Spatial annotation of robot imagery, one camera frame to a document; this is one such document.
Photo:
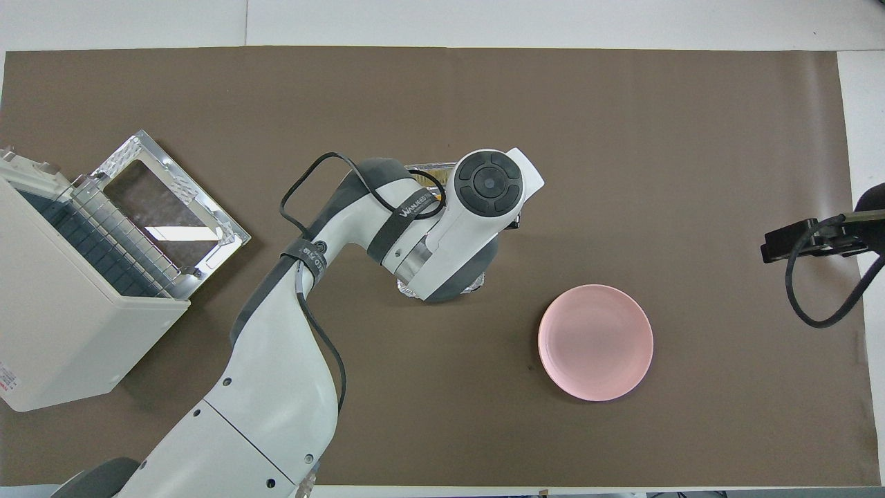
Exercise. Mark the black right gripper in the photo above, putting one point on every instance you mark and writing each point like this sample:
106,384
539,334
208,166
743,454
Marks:
857,234

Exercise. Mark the aluminium foil baking tray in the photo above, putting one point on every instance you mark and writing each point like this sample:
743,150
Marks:
425,167

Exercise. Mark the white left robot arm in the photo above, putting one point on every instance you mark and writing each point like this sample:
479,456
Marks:
276,387

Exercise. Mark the cream white toaster oven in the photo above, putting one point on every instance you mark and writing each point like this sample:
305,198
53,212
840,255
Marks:
62,332

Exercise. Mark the printed oven top label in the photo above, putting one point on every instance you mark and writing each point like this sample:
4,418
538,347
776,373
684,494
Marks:
5,379

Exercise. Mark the brown table mat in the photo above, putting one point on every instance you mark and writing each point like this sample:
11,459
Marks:
622,138

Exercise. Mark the pink round plate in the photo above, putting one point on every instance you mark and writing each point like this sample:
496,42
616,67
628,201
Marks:
594,342

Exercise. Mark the glass oven door silver frame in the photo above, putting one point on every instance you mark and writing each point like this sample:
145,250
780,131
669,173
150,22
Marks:
166,200

